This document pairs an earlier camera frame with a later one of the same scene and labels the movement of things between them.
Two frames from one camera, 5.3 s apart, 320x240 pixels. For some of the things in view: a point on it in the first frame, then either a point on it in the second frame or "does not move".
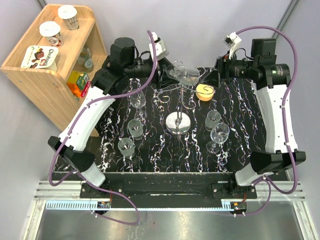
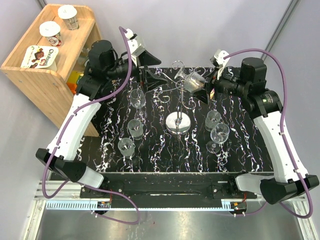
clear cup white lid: x=68 y=13 does not move
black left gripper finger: x=165 y=80 → x=152 y=81
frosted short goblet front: x=126 y=147 does not move
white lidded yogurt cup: x=51 y=30 does not move
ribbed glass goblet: x=186 y=76 → x=193 y=81
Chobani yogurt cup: x=40 y=57 does not move
